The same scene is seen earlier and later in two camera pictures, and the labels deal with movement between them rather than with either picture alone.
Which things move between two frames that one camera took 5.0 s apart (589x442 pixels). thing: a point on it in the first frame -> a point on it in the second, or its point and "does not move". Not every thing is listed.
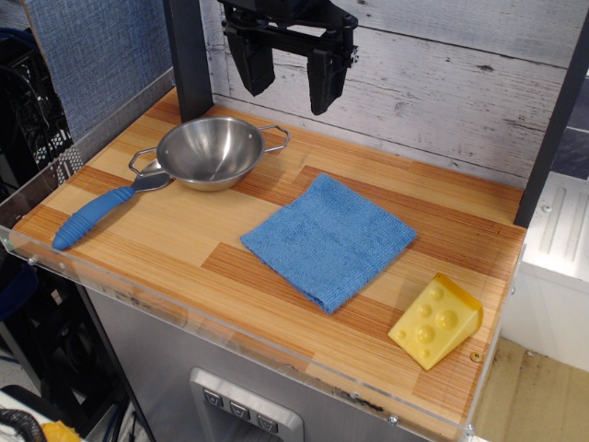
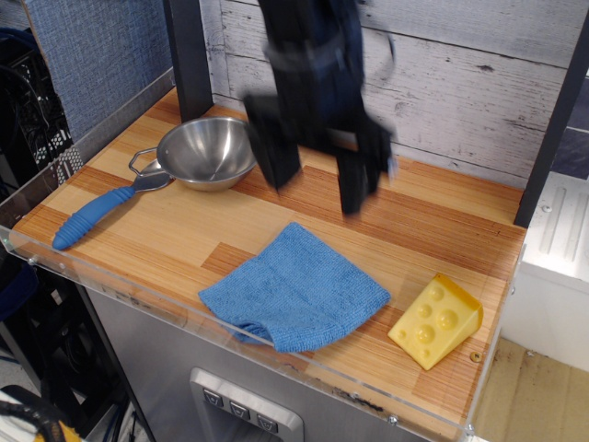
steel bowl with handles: x=210 y=153 does not move
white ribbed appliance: x=547 y=307 does not move
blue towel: x=329 y=240 -> x=299 y=289
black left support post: x=190 y=59 does not move
